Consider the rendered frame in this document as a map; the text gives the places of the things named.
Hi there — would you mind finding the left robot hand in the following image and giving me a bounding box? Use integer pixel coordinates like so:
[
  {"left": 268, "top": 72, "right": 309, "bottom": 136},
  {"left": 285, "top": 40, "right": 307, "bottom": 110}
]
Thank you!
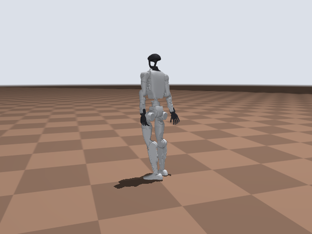
[{"left": 140, "top": 109, "right": 150, "bottom": 126}]

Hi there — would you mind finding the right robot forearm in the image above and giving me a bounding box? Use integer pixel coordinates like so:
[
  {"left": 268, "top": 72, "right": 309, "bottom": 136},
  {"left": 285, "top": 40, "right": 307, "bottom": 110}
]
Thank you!
[{"left": 166, "top": 95, "right": 174, "bottom": 112}]

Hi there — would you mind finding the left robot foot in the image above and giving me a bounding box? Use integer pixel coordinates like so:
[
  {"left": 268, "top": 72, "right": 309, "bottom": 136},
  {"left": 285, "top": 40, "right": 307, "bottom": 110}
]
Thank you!
[{"left": 143, "top": 173, "right": 163, "bottom": 180}]

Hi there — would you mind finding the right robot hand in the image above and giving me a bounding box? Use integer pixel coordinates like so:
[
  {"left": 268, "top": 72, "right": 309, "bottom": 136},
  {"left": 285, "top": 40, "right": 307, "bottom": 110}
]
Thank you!
[{"left": 170, "top": 108, "right": 180, "bottom": 125}]

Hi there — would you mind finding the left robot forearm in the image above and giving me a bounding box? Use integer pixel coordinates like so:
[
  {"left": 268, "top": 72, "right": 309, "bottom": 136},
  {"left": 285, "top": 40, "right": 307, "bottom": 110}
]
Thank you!
[{"left": 139, "top": 90, "right": 146, "bottom": 114}]

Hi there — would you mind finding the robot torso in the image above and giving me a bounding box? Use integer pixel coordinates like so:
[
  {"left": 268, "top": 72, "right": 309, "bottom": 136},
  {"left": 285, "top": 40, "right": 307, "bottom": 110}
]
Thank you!
[{"left": 147, "top": 69, "right": 165, "bottom": 118}]

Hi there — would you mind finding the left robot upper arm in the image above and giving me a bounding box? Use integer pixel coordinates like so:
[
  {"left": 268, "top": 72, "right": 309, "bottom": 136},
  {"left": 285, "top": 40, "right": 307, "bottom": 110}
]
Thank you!
[{"left": 140, "top": 72, "right": 150, "bottom": 97}]

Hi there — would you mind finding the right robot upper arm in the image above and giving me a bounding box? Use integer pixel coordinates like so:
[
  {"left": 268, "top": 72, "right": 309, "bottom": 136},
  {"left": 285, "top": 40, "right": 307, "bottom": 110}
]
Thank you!
[{"left": 164, "top": 74, "right": 171, "bottom": 97}]

